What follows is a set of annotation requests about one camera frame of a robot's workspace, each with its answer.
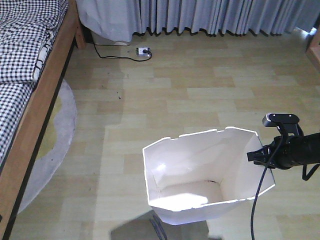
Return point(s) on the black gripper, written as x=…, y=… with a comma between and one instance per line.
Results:
x=269, y=156

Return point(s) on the white plastic trash bin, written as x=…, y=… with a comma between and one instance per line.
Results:
x=202, y=175

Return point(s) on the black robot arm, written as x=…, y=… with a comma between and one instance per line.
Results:
x=299, y=151

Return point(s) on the white floor power socket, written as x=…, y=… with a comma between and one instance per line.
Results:
x=143, y=51

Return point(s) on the grey pleated curtain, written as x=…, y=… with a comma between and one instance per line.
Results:
x=118, y=20

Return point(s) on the grey round rug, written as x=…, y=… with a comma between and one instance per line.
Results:
x=55, y=144

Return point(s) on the black white checkered bedding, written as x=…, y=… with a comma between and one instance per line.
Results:
x=28, y=29

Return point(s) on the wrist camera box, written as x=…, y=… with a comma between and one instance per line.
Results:
x=274, y=119

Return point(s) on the wooden bed frame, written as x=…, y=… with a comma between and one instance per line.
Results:
x=15, y=172

